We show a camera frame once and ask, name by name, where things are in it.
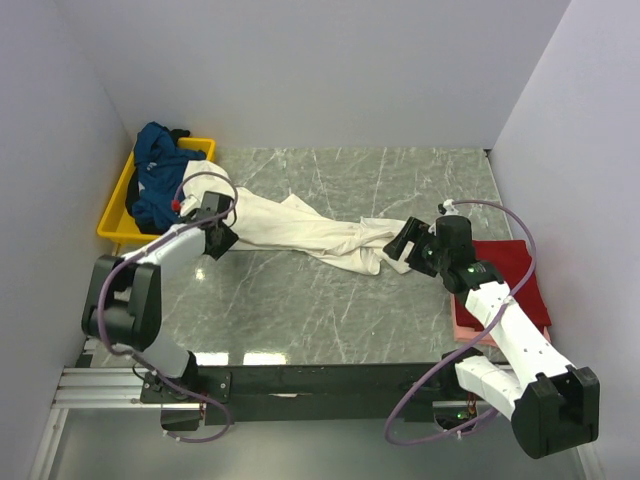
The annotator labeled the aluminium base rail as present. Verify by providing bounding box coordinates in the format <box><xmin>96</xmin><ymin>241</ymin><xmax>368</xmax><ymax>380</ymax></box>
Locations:
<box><xmin>51</xmin><ymin>368</ymin><xmax>198</xmax><ymax>410</ymax></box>

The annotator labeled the yellow plastic bin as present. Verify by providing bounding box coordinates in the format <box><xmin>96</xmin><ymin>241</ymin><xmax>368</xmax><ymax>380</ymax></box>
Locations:
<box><xmin>96</xmin><ymin>137</ymin><xmax>216</xmax><ymax>247</ymax></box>

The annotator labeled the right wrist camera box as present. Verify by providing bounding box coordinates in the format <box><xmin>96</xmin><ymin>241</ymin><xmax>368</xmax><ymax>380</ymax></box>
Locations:
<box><xmin>435</xmin><ymin>215</ymin><xmax>472</xmax><ymax>250</ymax></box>

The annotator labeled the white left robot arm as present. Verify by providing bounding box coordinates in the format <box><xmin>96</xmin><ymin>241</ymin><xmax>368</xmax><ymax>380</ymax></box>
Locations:
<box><xmin>81</xmin><ymin>193</ymin><xmax>238</xmax><ymax>402</ymax></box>

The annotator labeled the white t shirt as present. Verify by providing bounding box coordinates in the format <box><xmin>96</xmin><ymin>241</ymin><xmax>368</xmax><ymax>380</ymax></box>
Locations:
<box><xmin>180</xmin><ymin>158</ymin><xmax>416</xmax><ymax>277</ymax></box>

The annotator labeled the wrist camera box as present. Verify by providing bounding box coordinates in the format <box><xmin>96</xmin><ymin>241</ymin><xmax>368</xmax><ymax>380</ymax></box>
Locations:
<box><xmin>435</xmin><ymin>215</ymin><xmax>472</xmax><ymax>250</ymax></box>
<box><xmin>170</xmin><ymin>191</ymin><xmax>233</xmax><ymax>219</ymax></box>

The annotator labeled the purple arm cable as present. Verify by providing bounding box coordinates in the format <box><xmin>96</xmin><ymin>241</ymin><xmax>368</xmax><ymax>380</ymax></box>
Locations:
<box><xmin>383</xmin><ymin>198</ymin><xmax>537</xmax><ymax>446</ymax></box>
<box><xmin>99</xmin><ymin>170</ymin><xmax>239</xmax><ymax>444</ymax></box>

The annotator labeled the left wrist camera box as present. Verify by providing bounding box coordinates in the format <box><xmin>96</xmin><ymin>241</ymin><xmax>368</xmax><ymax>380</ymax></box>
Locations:
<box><xmin>170</xmin><ymin>191</ymin><xmax>233</xmax><ymax>219</ymax></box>

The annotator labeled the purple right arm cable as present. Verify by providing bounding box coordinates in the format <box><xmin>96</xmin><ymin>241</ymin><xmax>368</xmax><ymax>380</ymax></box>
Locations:
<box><xmin>383</xmin><ymin>198</ymin><xmax>537</xmax><ymax>446</ymax></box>

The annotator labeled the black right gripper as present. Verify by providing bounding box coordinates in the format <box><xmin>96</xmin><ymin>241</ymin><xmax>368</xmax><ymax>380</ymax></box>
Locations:
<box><xmin>382</xmin><ymin>217</ymin><xmax>450</xmax><ymax>278</ymax></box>

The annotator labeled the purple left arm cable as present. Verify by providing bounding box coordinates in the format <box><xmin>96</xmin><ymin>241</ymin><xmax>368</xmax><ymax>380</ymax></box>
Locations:
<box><xmin>99</xmin><ymin>170</ymin><xmax>239</xmax><ymax>444</ymax></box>

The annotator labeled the folded red t shirt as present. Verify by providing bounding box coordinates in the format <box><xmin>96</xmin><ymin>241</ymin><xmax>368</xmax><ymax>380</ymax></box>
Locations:
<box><xmin>473</xmin><ymin>240</ymin><xmax>552</xmax><ymax>333</ymax></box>

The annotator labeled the folded pink t shirt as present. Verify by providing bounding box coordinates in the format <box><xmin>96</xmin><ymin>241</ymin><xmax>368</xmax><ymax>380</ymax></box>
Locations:
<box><xmin>451</xmin><ymin>291</ymin><xmax>552</xmax><ymax>342</ymax></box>

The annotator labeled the black base crossbeam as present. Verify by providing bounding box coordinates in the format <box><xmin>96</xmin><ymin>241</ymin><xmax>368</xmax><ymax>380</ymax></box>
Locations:
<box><xmin>140</xmin><ymin>363</ymin><xmax>471</xmax><ymax>431</ymax></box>

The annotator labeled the blue t shirt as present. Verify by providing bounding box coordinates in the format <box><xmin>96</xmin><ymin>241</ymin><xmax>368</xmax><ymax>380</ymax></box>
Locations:
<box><xmin>130</xmin><ymin>121</ymin><xmax>208</xmax><ymax>236</ymax></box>

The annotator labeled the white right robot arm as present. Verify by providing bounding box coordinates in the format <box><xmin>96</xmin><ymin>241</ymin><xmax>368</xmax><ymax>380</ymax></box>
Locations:
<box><xmin>383</xmin><ymin>215</ymin><xmax>600</xmax><ymax>459</ymax></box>

